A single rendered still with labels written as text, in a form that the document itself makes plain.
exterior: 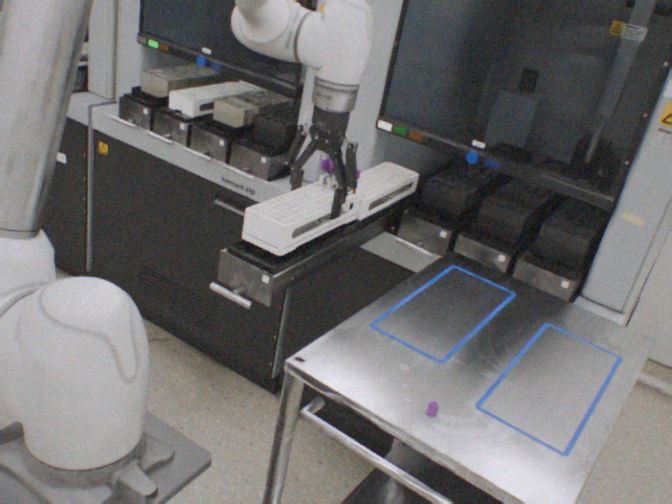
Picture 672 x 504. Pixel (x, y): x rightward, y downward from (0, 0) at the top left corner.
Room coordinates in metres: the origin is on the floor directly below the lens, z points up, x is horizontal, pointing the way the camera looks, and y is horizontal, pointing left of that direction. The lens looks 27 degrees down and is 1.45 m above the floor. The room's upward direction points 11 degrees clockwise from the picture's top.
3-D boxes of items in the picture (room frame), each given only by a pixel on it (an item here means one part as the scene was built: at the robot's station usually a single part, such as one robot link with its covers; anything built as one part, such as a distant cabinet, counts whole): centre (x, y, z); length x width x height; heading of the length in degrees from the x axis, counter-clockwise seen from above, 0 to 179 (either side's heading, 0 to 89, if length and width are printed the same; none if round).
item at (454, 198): (1.60, -0.24, 0.85); 0.12 x 0.02 x 0.06; 63
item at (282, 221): (1.31, 0.08, 0.86); 0.30 x 0.10 x 0.06; 153
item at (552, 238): (1.46, -0.51, 0.85); 0.12 x 0.02 x 0.06; 62
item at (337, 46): (1.34, 0.08, 1.22); 0.13 x 0.11 x 0.16; 68
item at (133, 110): (2.28, 0.55, 0.78); 0.73 x 0.14 x 0.09; 153
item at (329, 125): (1.34, 0.06, 1.04); 0.08 x 0.07 x 0.09; 63
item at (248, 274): (1.43, 0.02, 0.78); 0.73 x 0.14 x 0.09; 153
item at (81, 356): (0.69, 0.30, 0.87); 0.18 x 0.16 x 0.22; 68
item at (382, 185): (1.59, -0.06, 0.83); 0.30 x 0.10 x 0.06; 153
